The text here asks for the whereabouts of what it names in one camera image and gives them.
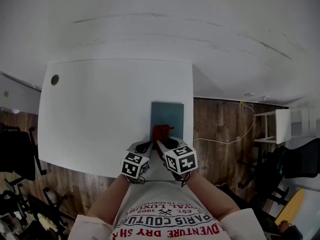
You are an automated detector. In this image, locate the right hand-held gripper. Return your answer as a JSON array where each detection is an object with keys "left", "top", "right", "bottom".
[{"left": 155, "top": 137, "right": 199, "bottom": 181}]

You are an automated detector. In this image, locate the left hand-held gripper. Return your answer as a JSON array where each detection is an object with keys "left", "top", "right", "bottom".
[{"left": 120, "top": 140, "right": 154, "bottom": 180}]

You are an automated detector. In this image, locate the brown red cloth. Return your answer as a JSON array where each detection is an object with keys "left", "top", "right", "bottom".
[{"left": 151, "top": 124, "right": 176, "bottom": 145}]

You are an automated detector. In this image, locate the dark grey-green notebook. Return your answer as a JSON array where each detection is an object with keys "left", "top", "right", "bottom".
[{"left": 149, "top": 101, "right": 185, "bottom": 145}]

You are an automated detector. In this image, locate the person's left forearm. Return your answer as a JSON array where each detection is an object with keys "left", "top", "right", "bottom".
[{"left": 85, "top": 174, "right": 131, "bottom": 227}]

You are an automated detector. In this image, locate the person's right forearm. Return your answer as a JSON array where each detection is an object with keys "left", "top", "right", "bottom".
[{"left": 185, "top": 170, "right": 239, "bottom": 223}]

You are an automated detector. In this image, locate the person's white printed shirt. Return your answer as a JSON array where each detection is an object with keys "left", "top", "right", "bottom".
[{"left": 66, "top": 179, "right": 265, "bottom": 240}]

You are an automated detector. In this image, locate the white table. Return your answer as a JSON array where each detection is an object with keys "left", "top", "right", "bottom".
[{"left": 37, "top": 58, "right": 195, "bottom": 179}]

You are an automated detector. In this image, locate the white stool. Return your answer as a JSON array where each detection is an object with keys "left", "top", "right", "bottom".
[{"left": 253, "top": 107, "right": 292, "bottom": 145}]

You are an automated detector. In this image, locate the crumpled yellow paper bag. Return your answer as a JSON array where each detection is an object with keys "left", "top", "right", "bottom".
[{"left": 37, "top": 212, "right": 55, "bottom": 229}]

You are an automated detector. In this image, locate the black high-back office chair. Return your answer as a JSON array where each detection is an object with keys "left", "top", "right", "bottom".
[{"left": 236, "top": 137, "right": 320, "bottom": 205}]

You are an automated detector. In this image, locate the round wooden table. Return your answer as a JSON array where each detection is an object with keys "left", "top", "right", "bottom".
[{"left": 273, "top": 188, "right": 306, "bottom": 227}]

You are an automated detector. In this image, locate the white floor cable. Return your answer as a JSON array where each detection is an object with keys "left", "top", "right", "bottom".
[{"left": 192, "top": 101, "right": 257, "bottom": 145}]

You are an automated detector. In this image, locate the white wall outlet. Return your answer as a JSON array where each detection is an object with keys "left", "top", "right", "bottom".
[{"left": 243, "top": 91, "right": 270, "bottom": 103}]

